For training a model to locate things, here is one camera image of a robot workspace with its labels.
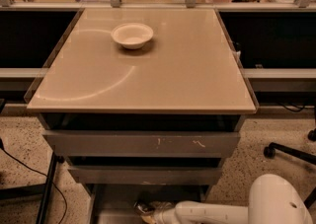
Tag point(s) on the grey middle drawer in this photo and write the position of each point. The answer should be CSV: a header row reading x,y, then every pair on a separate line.
x,y
146,170

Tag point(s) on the grey drawer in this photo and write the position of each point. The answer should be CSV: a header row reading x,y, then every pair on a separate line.
x,y
113,204
143,144
146,170

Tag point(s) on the black metal stand frame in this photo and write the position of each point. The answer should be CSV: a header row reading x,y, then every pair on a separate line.
x,y
44,190

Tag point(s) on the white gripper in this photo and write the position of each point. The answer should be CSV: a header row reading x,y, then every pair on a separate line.
x,y
163,215

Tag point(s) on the grey top drawer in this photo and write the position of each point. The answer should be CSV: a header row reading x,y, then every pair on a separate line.
x,y
143,144

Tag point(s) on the white paper bowl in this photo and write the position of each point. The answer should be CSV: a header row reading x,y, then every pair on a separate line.
x,y
132,35

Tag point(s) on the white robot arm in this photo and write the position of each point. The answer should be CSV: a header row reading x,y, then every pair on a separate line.
x,y
272,200

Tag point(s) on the grey bottom drawer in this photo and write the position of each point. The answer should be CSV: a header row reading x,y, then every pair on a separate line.
x,y
113,204

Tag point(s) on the beige cabinet counter top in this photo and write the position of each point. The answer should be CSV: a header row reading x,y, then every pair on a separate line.
x,y
188,67

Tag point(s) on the black office chair base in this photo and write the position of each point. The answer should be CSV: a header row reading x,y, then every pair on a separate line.
x,y
270,152

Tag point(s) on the orange soda can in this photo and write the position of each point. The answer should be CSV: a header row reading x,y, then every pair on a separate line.
x,y
146,208

